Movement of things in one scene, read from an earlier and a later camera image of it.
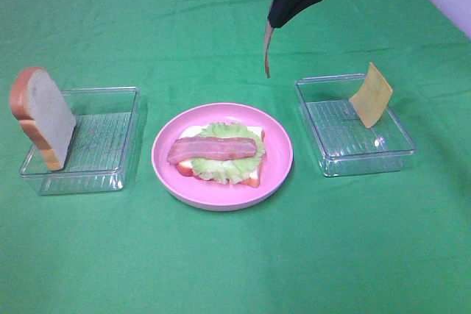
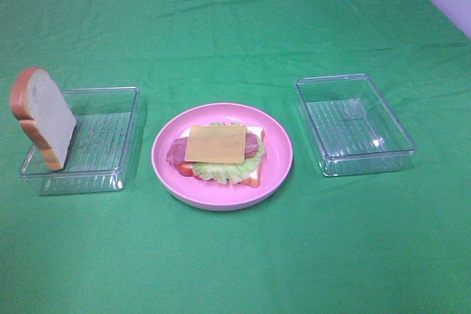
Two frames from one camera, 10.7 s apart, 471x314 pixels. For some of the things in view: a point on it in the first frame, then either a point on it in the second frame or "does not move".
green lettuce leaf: x=229 y=170 does not move
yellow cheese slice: x=372 y=99 to x=216 y=144
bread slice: x=44 y=114 does not move
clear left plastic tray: x=102 y=145 does not move
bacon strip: x=268 y=31 to x=179 y=146
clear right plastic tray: x=344 y=145 does not move
